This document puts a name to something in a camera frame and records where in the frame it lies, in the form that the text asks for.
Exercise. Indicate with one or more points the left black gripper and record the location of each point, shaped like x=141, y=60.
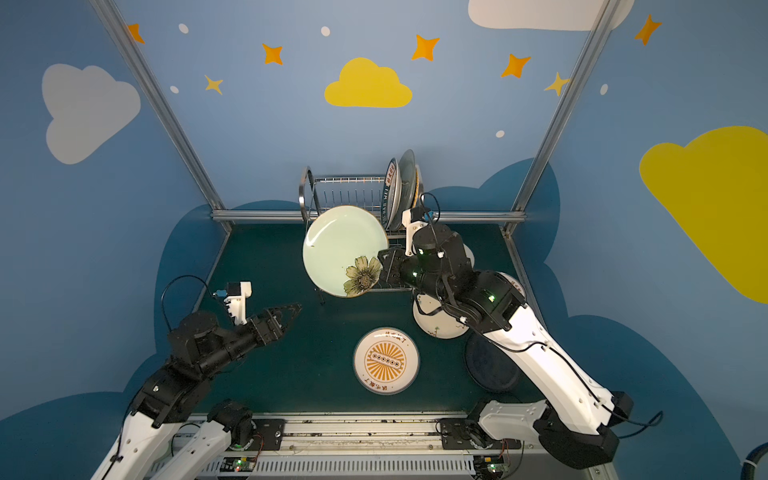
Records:
x=261, y=324

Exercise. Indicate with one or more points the white plate dark lettered rim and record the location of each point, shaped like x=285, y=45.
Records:
x=390, y=193

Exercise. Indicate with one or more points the plain pale green plate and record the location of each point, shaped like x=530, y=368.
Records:
x=408, y=176

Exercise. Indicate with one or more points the cream floral plate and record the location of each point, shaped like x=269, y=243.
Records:
x=433, y=320

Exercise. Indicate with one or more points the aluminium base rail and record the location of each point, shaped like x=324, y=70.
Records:
x=334, y=441

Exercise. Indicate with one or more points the white plate grey emblem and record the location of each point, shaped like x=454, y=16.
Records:
x=470, y=255

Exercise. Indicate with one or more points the aluminium frame post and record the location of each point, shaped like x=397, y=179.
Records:
x=113, y=22
x=583, y=68

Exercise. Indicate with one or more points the orange sunburst plate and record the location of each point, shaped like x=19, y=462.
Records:
x=515, y=283
x=386, y=361

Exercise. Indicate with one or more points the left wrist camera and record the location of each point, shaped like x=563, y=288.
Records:
x=233, y=297

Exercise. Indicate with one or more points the orange sunburst plate right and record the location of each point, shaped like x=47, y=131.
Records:
x=515, y=283

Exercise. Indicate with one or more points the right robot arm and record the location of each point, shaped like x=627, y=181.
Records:
x=574, y=420

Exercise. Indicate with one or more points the right controller board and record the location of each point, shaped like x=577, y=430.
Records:
x=486, y=466

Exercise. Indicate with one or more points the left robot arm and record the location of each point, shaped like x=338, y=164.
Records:
x=200, y=350

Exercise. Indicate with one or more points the left controller board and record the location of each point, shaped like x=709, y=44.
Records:
x=237, y=464

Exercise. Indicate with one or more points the dark navy plate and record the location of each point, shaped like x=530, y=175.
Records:
x=489, y=366

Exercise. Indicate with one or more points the left aluminium frame post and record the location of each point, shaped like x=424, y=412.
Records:
x=113, y=22

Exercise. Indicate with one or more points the orange sunburst plate front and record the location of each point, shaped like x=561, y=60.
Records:
x=386, y=361

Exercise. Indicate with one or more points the rear aluminium frame bar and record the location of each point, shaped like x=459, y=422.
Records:
x=295, y=216

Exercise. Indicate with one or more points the right aluminium frame post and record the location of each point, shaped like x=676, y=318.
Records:
x=583, y=68

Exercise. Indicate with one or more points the controller board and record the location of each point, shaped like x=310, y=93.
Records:
x=486, y=466
x=237, y=464

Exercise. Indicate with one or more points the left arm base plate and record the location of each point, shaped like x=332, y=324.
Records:
x=266, y=434

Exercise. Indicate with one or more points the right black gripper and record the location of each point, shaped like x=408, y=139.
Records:
x=391, y=267

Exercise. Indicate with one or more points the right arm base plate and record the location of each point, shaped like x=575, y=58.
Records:
x=461, y=434

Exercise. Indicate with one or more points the light green flower plate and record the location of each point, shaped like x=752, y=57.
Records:
x=340, y=251

